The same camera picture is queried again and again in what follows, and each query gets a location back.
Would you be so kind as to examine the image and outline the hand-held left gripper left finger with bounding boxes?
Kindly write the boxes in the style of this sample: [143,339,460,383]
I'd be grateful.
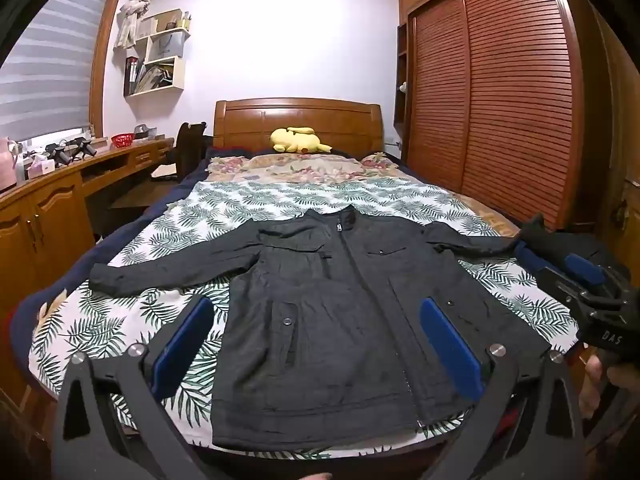
[50,296,221,480]

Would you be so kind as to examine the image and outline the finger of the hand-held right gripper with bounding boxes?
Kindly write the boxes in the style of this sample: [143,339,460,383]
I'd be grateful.
[515,240,593,313]
[564,254,633,301]

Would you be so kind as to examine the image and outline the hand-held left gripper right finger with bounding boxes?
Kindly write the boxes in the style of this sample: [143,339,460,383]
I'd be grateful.
[419,297,586,480]

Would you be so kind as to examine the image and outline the black jacket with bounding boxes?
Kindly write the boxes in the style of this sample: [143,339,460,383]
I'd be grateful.
[89,207,596,451]

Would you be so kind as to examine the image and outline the person's right hand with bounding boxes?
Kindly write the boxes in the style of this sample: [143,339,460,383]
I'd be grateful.
[582,342,640,421]

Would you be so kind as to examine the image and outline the wooden door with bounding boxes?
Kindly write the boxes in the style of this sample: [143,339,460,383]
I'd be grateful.
[600,10,640,261]

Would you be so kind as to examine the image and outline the navy bed sheet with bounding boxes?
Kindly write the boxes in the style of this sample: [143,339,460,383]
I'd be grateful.
[10,145,406,361]

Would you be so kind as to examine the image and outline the wooden slatted wardrobe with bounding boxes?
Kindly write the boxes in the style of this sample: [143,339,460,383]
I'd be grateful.
[394,0,608,233]

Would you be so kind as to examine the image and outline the wooden desk cabinet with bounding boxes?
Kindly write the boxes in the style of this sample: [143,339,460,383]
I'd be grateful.
[0,135,176,411]

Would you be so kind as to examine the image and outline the dark chair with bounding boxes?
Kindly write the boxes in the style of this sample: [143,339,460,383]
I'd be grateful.
[150,121,208,183]

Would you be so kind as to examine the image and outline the pink tissue box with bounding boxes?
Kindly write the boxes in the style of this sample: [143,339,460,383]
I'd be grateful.
[27,155,56,178]

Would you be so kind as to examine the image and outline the yellow plush toy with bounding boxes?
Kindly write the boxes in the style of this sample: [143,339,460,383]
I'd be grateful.
[270,126,333,155]

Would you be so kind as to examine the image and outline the pink bag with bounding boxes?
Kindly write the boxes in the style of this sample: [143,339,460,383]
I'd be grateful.
[0,137,26,191]

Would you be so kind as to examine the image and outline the wooden bed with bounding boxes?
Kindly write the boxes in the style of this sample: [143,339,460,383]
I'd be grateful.
[10,99,586,480]

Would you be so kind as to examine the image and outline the grey window blind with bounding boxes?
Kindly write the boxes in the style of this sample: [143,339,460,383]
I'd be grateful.
[0,0,118,143]

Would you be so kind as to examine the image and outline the white cloth bundle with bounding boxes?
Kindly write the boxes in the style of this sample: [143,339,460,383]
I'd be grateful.
[116,0,163,51]

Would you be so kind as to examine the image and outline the white wall shelf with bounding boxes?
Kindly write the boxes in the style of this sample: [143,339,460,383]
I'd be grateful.
[112,8,192,98]

